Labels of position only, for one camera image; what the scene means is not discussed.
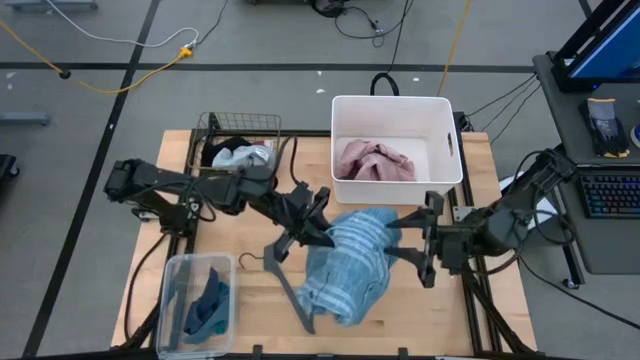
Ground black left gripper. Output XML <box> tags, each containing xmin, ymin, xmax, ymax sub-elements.
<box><xmin>269</xmin><ymin>182</ymin><xmax>335</xmax><ymax>264</ymax></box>

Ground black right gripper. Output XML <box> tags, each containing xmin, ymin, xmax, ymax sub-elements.
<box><xmin>385</xmin><ymin>192</ymin><xmax>469</xmax><ymax>289</ymax></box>

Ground blue striped towel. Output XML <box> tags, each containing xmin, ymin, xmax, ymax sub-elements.
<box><xmin>294</xmin><ymin>208</ymin><xmax>401</xmax><ymax>327</ymax></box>

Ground grey clothes hanger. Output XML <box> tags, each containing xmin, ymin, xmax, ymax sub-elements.
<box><xmin>238</xmin><ymin>244</ymin><xmax>317</xmax><ymax>335</ymax></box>

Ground pink cloth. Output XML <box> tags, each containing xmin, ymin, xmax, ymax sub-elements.
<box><xmin>335</xmin><ymin>139</ymin><xmax>417</xmax><ymax>182</ymax></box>

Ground light grey cloth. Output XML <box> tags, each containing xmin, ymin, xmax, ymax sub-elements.
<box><xmin>212</xmin><ymin>144</ymin><xmax>274</xmax><ymax>170</ymax></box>

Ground black cloth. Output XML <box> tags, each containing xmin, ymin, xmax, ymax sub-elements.
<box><xmin>201</xmin><ymin>137</ymin><xmax>252</xmax><ymax>169</ymax></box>

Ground slate blue cloth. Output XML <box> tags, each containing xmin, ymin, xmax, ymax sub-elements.
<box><xmin>182</xmin><ymin>294</ymin><xmax>231</xmax><ymax>345</ymax></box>

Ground white plastic bin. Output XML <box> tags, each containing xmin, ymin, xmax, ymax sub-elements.
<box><xmin>330</xmin><ymin>94</ymin><xmax>465</xmax><ymax>206</ymax></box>

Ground clear plastic container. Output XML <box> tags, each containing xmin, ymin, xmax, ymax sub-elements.
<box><xmin>154</xmin><ymin>253</ymin><xmax>237</xmax><ymax>360</ymax></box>

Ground grey computer desk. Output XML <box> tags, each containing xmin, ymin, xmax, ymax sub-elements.
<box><xmin>501</xmin><ymin>49</ymin><xmax>640</xmax><ymax>291</ymax></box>

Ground black backlit keyboard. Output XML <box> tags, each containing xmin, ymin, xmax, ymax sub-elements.
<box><xmin>579</xmin><ymin>169</ymin><xmax>640</xmax><ymax>220</ymax></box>

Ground grey black work gloves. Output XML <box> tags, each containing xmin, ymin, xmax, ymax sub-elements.
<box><xmin>584</xmin><ymin>97</ymin><xmax>631</xmax><ymax>159</ymax></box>

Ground computer monitor blue screen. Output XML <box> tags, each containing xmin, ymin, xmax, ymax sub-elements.
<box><xmin>552</xmin><ymin>0</ymin><xmax>640</xmax><ymax>94</ymax></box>

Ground grey furniture foot bar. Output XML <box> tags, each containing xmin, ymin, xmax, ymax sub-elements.
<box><xmin>0</xmin><ymin>112</ymin><xmax>51</xmax><ymax>126</ymax></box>

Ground black object on floor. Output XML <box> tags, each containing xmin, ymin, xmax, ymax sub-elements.
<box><xmin>0</xmin><ymin>153</ymin><xmax>20</xmax><ymax>182</ymax></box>

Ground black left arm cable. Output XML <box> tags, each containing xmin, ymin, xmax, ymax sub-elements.
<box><xmin>276</xmin><ymin>134</ymin><xmax>301</xmax><ymax>187</ymax></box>

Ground black metal table frame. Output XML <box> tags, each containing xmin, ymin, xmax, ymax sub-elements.
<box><xmin>119</xmin><ymin>112</ymin><xmax>531</xmax><ymax>360</ymax></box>

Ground bronze wire basket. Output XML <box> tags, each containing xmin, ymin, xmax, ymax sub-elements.
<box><xmin>192</xmin><ymin>111</ymin><xmax>283</xmax><ymax>176</ymax></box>

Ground black cable across floor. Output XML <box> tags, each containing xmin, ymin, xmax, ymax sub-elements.
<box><xmin>492</xmin><ymin>234</ymin><xmax>640</xmax><ymax>331</ymax></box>

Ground black looped cable behind bin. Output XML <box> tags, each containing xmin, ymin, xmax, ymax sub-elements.
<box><xmin>369</xmin><ymin>72</ymin><xmax>401</xmax><ymax>97</ymax></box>

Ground black cables to desk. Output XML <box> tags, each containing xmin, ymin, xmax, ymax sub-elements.
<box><xmin>464</xmin><ymin>73</ymin><xmax>542</xmax><ymax>146</ymax></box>

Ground black cable beside table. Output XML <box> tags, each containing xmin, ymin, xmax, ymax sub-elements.
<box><xmin>123</xmin><ymin>232</ymin><xmax>169</xmax><ymax>341</ymax></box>

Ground straight yellow floor cable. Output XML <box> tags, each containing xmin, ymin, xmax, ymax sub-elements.
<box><xmin>437</xmin><ymin>0</ymin><xmax>474</xmax><ymax>96</ymax></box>

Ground black tangled floor cables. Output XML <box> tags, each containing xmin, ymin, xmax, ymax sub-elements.
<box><xmin>309</xmin><ymin>0</ymin><xmax>416</xmax><ymax>74</ymax></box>

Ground long yellow floor cable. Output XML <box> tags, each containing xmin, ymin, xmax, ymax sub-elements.
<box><xmin>0</xmin><ymin>17</ymin><xmax>194</xmax><ymax>95</ymax></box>

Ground white floor cable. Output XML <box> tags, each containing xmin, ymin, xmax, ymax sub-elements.
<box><xmin>47</xmin><ymin>0</ymin><xmax>200</xmax><ymax>50</ymax></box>

